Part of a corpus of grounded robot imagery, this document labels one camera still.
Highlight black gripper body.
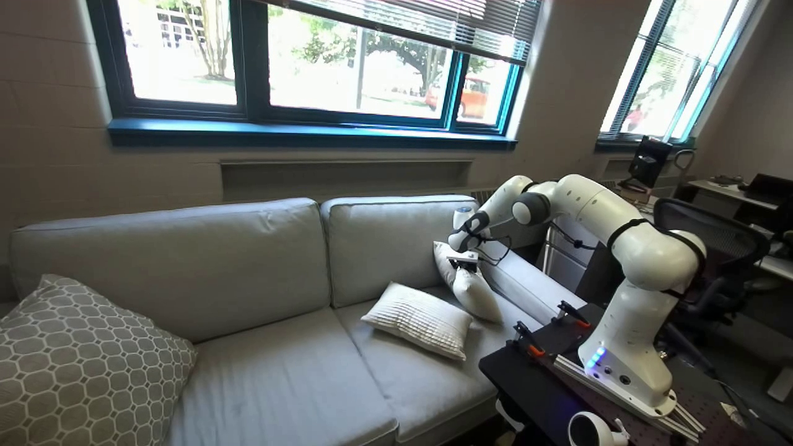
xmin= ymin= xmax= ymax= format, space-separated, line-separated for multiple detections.
xmin=448 ymin=229 xmax=491 ymax=260

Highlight black mesh office chair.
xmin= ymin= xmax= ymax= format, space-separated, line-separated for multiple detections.
xmin=652 ymin=197 xmax=775 ymax=349

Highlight cluttered office desk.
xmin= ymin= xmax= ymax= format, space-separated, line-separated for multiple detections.
xmin=683 ymin=171 xmax=793 ymax=282

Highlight metal robot base rail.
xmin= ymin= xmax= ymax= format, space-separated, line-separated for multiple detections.
xmin=550 ymin=353 xmax=709 ymax=441

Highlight light grey sofa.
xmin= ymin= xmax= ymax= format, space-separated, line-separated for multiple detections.
xmin=8 ymin=193 xmax=590 ymax=446

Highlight black device on sill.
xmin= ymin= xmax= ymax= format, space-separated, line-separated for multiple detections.
xmin=627 ymin=135 xmax=676 ymax=189

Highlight narrow teal framed window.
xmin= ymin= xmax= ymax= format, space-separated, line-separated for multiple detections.
xmin=595 ymin=0 xmax=770 ymax=156

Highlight cream striped pillow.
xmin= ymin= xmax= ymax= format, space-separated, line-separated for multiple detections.
xmin=430 ymin=239 xmax=505 ymax=328
xmin=360 ymin=280 xmax=476 ymax=365

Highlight black orange clamp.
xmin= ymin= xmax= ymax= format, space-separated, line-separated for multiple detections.
xmin=507 ymin=321 xmax=554 ymax=365
xmin=554 ymin=298 xmax=595 ymax=329

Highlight grey window blinds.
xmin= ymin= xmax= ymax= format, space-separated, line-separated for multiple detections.
xmin=263 ymin=0 xmax=542 ymax=65

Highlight grey lattice patterned pillow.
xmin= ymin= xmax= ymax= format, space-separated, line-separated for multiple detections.
xmin=0 ymin=272 xmax=201 ymax=446

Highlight black robot table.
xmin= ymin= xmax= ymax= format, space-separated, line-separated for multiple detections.
xmin=479 ymin=301 xmax=745 ymax=446

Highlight wide teal framed window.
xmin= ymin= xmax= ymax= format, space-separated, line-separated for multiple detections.
xmin=83 ymin=0 xmax=542 ymax=155

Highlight white cup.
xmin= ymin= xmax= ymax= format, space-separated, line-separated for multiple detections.
xmin=564 ymin=409 xmax=631 ymax=446

